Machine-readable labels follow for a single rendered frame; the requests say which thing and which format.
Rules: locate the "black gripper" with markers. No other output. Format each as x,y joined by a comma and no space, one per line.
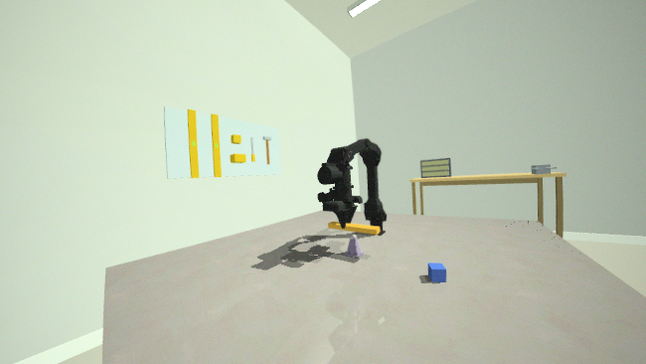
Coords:
343,205

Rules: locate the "small blue cube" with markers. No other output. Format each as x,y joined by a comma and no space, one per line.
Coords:
436,272

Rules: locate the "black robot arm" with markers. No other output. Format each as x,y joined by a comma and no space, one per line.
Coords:
338,170

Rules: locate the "yellow bar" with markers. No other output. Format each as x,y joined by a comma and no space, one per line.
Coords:
355,228

